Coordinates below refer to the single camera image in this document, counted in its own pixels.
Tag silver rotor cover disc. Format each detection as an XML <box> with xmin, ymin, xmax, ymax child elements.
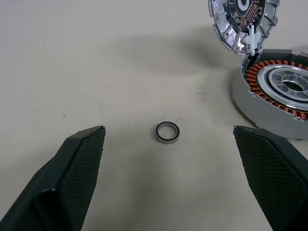
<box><xmin>207</xmin><ymin>0</ymin><xmax>282</xmax><ymax>56</ymax></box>

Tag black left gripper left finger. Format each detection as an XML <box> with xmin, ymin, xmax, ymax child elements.
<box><xmin>0</xmin><ymin>125</ymin><xmax>106</xmax><ymax>231</ymax></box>

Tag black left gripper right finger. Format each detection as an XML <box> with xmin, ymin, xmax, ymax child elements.
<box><xmin>233</xmin><ymin>125</ymin><xmax>308</xmax><ymax>231</ymax></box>

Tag small silver bearing ring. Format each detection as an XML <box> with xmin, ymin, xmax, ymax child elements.
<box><xmin>154</xmin><ymin>121</ymin><xmax>180</xmax><ymax>145</ymax></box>

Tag grey motor base copper windings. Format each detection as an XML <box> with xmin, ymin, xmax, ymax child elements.
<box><xmin>231</xmin><ymin>49</ymin><xmax>308</xmax><ymax>141</ymax></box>

